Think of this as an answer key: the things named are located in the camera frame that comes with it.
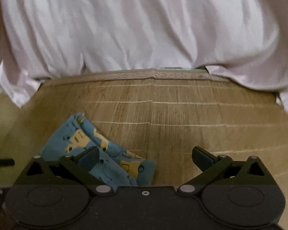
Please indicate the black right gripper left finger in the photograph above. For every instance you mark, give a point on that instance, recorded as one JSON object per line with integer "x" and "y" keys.
{"x": 67, "y": 170}

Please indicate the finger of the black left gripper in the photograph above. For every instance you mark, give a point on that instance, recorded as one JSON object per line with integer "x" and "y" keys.
{"x": 6, "y": 162}

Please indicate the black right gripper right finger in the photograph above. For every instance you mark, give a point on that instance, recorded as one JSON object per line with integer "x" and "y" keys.
{"x": 224, "y": 170}

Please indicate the blue patterned child pants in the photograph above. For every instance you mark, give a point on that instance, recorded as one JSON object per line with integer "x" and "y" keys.
{"x": 116, "y": 166}

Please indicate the brown bamboo bed mat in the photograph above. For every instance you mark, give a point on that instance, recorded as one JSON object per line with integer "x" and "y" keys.
{"x": 158, "y": 115}

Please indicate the pink satin blanket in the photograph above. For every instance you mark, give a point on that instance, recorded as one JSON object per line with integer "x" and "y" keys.
{"x": 244, "y": 40}

